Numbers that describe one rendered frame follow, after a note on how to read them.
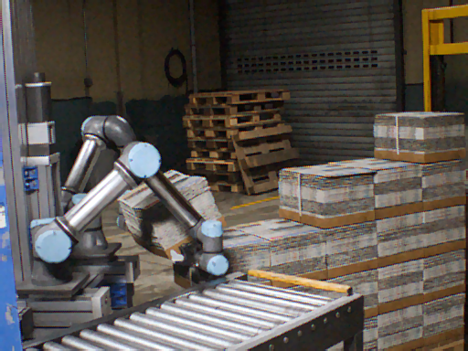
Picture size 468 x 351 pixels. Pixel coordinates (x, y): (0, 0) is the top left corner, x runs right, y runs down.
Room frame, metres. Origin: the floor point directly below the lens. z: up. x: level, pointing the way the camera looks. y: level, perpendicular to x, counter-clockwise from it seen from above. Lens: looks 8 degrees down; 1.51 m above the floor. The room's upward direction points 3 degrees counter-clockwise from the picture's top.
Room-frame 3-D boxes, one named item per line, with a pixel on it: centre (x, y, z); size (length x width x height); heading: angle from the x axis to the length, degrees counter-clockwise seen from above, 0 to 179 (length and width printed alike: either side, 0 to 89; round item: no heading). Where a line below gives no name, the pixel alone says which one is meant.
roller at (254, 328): (2.15, 0.08, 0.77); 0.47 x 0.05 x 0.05; 48
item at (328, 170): (3.36, -0.43, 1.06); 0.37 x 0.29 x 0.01; 28
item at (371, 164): (3.52, -0.67, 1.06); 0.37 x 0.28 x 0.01; 29
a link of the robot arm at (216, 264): (2.62, 0.09, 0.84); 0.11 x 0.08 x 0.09; 27
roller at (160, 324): (2.05, 0.17, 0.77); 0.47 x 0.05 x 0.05; 48
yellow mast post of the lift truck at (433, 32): (4.15, -1.16, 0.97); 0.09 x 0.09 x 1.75; 28
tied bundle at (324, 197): (3.38, -0.42, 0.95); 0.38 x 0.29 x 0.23; 28
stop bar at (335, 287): (2.44, -0.20, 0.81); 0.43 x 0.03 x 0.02; 48
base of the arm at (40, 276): (2.55, 0.68, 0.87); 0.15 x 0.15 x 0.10
